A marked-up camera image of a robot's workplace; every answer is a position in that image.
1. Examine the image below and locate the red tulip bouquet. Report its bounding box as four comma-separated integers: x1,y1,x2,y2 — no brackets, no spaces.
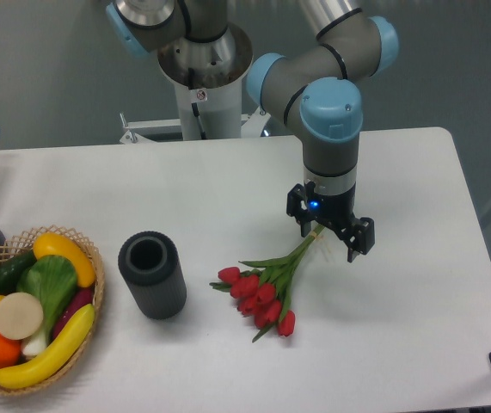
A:
209,225,323,342

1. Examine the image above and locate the woven wicker basket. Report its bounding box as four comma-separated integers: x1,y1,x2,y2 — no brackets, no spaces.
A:
0,225,105,396

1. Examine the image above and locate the green bok choy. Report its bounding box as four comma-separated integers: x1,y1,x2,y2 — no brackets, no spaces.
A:
16,255,77,360

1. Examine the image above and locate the purple sweet potato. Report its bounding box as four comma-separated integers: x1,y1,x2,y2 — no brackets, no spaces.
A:
51,288,94,340

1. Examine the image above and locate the green cucumber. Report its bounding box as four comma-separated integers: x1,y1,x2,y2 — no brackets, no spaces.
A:
0,250,36,295

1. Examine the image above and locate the yellow banana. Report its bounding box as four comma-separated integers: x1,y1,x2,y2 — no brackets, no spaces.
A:
0,304,95,390

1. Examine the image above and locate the dark grey ribbed vase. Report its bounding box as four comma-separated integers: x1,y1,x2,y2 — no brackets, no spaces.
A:
118,231,187,320

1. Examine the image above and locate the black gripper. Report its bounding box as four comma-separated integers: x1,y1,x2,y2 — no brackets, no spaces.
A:
286,182,375,263

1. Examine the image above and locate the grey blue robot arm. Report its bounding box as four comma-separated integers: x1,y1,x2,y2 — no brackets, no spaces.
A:
106,1,399,260

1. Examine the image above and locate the beige round radish slice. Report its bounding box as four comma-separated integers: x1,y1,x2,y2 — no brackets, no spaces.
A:
0,293,44,341

